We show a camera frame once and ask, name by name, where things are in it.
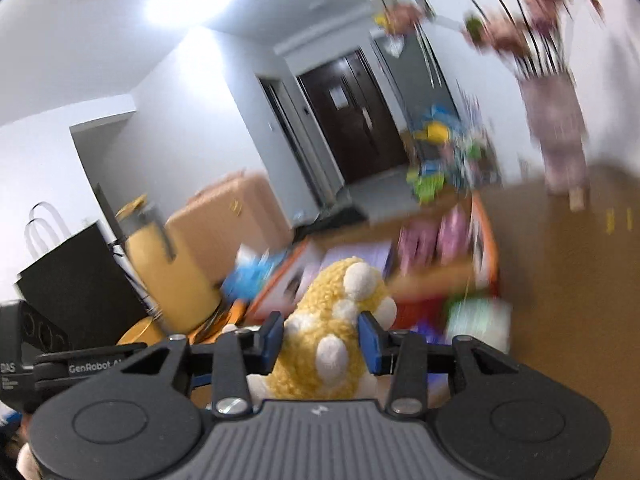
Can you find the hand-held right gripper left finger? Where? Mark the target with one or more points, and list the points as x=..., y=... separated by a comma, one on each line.
x=274, y=342

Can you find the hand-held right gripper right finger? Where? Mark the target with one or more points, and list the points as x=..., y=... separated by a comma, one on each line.
x=369, y=345

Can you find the yellow plush toy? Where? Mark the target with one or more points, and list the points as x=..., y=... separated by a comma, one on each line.
x=320, y=320

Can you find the purple cloth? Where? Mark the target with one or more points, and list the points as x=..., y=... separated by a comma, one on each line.
x=430, y=332

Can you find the red cardboard box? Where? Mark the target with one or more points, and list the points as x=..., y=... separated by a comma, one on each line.
x=300, y=272

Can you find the pale green plastic bag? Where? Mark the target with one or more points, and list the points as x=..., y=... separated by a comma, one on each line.
x=475, y=322

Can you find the purple satin scrunchie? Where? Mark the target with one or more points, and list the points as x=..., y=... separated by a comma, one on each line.
x=455, y=235

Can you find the blue tissue pack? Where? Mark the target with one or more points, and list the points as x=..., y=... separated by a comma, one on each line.
x=250, y=275

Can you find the black paper bag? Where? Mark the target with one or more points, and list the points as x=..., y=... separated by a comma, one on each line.
x=85, y=280

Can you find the yellow thermos jug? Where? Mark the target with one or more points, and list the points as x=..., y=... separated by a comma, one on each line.
x=170, y=285

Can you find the peach ribbed suitcase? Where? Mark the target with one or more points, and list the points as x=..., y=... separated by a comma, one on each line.
x=225, y=230

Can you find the dark brown entrance door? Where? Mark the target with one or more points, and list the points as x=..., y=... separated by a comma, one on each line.
x=350, y=130

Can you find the yellow plastic bag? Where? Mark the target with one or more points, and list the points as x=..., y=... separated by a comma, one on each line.
x=432, y=132

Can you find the blue plastic bag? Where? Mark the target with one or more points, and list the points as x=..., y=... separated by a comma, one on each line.
x=440, y=114

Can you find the white door notice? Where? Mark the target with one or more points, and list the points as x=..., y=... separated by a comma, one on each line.
x=337, y=97

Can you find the scattered yellow flower buds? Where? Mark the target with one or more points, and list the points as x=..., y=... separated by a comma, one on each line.
x=610, y=220

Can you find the grey refrigerator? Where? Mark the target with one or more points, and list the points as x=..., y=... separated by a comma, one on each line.
x=420, y=75

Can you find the pink stone vase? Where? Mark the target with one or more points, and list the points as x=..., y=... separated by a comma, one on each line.
x=555, y=130

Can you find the yellow box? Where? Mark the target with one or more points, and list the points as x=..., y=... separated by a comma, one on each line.
x=384, y=20

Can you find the dried pink rose bouquet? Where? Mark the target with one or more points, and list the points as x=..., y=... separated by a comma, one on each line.
x=510, y=35

